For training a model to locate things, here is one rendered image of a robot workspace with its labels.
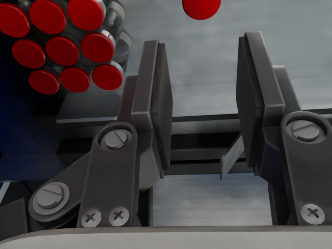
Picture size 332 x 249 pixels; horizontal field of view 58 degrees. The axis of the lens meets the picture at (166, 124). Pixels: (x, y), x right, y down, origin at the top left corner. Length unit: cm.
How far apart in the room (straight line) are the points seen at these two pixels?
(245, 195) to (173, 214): 11
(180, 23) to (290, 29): 8
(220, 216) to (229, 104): 24
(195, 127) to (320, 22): 14
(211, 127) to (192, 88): 6
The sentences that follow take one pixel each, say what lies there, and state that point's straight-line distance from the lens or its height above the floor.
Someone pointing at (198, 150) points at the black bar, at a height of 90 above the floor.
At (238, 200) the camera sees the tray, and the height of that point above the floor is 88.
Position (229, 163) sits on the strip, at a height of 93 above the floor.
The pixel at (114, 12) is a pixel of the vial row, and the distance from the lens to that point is 21.
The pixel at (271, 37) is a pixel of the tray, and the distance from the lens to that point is 24.
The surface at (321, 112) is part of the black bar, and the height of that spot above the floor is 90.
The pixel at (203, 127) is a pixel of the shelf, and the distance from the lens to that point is 30.
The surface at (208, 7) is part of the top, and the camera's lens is 17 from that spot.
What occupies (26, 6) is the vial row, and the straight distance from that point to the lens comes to 21.
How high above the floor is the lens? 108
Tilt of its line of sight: 44 degrees down
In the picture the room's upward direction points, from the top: 176 degrees counter-clockwise
